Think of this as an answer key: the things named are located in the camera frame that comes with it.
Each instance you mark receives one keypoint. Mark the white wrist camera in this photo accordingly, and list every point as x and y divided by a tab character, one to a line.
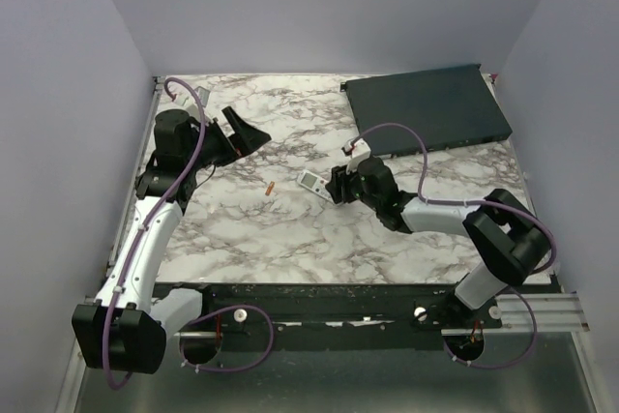
356	150
188	103

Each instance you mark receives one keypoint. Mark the aluminium extrusion rail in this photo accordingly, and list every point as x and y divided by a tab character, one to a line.
554	313

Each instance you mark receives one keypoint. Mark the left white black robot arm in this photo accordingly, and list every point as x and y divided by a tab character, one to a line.
124	328

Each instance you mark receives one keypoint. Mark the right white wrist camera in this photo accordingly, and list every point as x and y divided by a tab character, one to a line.
356	150

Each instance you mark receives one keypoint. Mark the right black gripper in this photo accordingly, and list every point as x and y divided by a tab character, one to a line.
339	181

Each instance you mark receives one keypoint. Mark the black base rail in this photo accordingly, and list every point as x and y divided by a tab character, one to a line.
333	317

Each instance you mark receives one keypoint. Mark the orange battery mid table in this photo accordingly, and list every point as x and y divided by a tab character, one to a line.
270	188

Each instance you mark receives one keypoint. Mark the white remote control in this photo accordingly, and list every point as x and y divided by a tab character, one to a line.
314	184

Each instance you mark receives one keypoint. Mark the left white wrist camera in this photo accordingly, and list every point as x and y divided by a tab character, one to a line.
188	103

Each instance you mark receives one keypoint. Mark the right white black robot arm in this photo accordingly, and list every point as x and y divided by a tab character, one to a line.
509	240

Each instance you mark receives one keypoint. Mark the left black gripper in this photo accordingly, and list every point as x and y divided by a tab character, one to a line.
244	139

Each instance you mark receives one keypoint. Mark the dark green flat electronics box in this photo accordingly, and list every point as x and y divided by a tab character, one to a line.
447	108

